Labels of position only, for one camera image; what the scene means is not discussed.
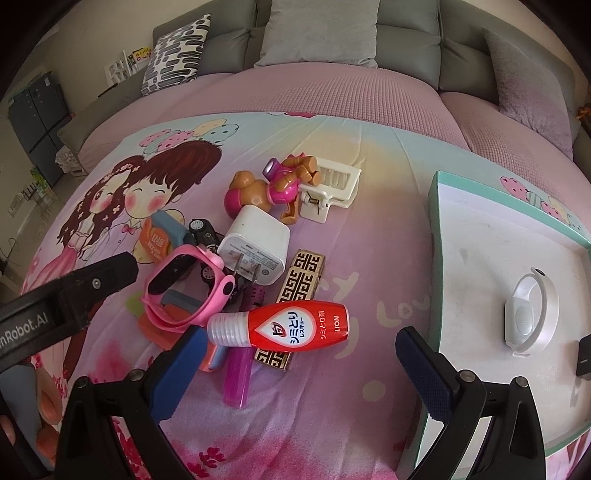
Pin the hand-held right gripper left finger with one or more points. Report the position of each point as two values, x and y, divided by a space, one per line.
178 369

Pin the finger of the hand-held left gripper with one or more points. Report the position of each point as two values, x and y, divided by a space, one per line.
104 279

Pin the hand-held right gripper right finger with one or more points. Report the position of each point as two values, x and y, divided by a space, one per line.
425 374

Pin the orange plastic piece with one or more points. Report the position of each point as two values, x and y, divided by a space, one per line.
152 331

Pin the pink smart watch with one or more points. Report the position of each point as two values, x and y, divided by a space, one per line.
212 263

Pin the black toy car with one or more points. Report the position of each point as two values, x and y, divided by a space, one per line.
205 237

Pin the teal storage box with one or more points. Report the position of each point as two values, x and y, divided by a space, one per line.
485 277

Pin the red bottle with clear cap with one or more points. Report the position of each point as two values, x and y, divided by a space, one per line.
295 323

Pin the white charger plug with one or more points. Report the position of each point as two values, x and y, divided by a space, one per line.
254 240

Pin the person's left hand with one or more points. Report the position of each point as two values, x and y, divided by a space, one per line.
48 410

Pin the translucent pink lighter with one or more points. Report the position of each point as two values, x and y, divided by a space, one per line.
238 378

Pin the orange packet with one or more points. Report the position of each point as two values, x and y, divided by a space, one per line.
157 233

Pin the purple plastic item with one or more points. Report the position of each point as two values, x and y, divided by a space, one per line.
253 295

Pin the white wristband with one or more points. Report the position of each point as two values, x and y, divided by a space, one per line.
519 318

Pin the green object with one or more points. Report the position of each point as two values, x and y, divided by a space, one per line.
38 181

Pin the white patterned cloth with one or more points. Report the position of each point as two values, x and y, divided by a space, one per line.
69 162

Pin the gold patterned box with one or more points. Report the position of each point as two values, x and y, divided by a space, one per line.
300 277

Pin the printed cartoon blanket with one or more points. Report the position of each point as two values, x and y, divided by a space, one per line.
369 230

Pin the black rectangular object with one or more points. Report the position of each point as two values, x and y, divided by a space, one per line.
584 355

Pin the dark cabinet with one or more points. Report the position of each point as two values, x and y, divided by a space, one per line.
37 124

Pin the pink brown toy dog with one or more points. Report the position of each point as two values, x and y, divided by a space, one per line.
277 187

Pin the white hair claw clip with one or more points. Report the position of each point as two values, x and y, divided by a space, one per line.
337 180

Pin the rack of books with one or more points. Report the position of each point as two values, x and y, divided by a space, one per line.
138 55

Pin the black white patterned pillow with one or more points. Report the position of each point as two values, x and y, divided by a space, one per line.
175 55

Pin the pink waffle bedspread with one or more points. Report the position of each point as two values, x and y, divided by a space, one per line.
323 92

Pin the orange wrapped items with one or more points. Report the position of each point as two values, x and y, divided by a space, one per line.
584 115

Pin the light purple pillow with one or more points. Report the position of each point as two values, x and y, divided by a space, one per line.
531 83

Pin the grey pillow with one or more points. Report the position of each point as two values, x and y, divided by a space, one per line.
318 32

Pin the grey sofa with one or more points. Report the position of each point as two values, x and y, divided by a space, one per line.
406 41

